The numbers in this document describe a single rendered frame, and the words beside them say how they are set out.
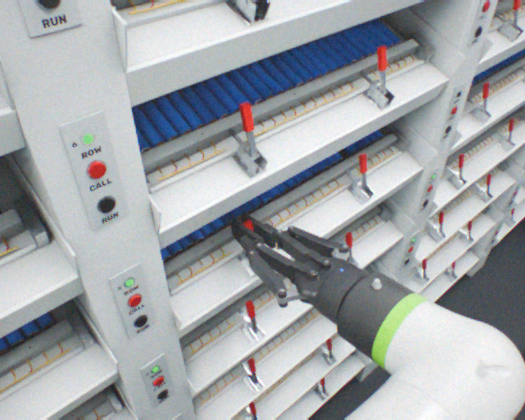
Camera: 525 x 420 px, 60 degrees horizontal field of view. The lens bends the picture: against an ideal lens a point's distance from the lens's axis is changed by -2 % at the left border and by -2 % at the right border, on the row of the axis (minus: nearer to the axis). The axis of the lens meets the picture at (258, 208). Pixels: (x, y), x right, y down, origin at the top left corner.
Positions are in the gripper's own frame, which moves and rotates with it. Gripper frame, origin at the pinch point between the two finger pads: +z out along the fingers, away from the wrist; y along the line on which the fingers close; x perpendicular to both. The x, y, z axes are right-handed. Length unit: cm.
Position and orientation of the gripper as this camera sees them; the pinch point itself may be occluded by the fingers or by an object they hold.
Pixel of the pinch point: (252, 233)
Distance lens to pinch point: 70.0
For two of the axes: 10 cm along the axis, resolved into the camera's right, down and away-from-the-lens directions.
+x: -1.0, -8.2, -5.7
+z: -6.4, -3.8, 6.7
